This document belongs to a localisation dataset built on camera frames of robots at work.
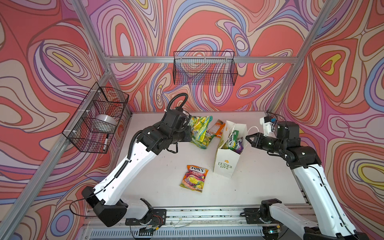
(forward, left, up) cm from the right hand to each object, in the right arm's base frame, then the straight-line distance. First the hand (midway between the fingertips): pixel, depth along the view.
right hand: (247, 141), depth 70 cm
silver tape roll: (+13, +68, +5) cm, 69 cm away
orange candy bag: (+27, +8, -25) cm, 37 cm away
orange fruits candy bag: (-8, +26, -25) cm, 37 cm away
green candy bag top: (-1, +23, +6) cm, 24 cm away
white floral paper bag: (-4, +9, -11) cm, 15 cm away
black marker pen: (+3, +69, -2) cm, 69 cm away
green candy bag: (+6, +5, -7) cm, 10 cm away
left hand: (+3, +25, +6) cm, 26 cm away
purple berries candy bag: (+1, +2, -8) cm, 8 cm away
